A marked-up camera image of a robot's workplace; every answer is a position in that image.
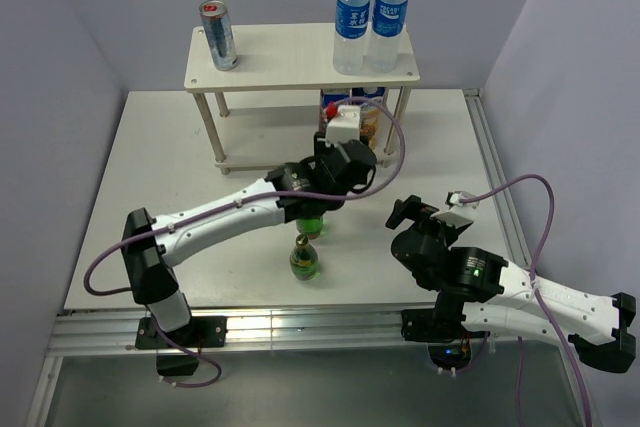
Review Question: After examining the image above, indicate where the white two-tier wooden shelf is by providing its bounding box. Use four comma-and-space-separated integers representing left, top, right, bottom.
184, 23, 420, 175

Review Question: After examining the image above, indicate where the purple grape juice carton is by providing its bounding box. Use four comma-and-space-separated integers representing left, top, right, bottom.
318, 88, 351, 132

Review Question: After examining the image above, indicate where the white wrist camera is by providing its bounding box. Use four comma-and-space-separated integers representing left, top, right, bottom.
431, 191, 479, 228
324, 103, 361, 146

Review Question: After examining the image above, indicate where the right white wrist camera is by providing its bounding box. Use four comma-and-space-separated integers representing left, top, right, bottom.
431, 191, 479, 228

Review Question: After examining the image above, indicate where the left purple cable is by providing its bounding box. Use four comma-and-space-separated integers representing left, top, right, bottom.
82, 99, 406, 388

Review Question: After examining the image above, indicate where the aluminium side rail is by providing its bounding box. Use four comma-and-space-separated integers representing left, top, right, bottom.
463, 89, 599, 426

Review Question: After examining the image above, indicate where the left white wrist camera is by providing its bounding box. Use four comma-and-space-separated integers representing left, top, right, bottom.
324, 103, 361, 146

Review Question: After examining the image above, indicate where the yellow pineapple juice carton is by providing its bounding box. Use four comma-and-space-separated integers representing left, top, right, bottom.
351, 87, 387, 150

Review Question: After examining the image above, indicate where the purple cable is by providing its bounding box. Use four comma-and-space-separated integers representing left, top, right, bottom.
457, 174, 594, 427
82, 99, 406, 388

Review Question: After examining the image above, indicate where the green glass bottle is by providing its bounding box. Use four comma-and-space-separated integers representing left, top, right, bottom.
289, 234, 319, 281
296, 216, 324, 240

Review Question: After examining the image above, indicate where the silver drink can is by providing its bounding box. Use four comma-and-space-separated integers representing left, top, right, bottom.
199, 0, 238, 71

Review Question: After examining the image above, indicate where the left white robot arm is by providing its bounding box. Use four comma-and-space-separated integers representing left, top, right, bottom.
121, 140, 377, 346

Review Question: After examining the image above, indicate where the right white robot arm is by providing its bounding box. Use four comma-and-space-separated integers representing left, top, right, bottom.
386, 192, 636, 374

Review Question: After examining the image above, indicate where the blue-label water bottle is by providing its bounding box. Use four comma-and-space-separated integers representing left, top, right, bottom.
333, 0, 370, 75
367, 0, 408, 73

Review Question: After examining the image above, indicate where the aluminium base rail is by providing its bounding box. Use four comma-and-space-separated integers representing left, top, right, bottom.
29, 299, 531, 427

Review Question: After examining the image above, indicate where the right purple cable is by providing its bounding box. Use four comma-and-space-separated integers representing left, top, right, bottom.
457, 174, 594, 427

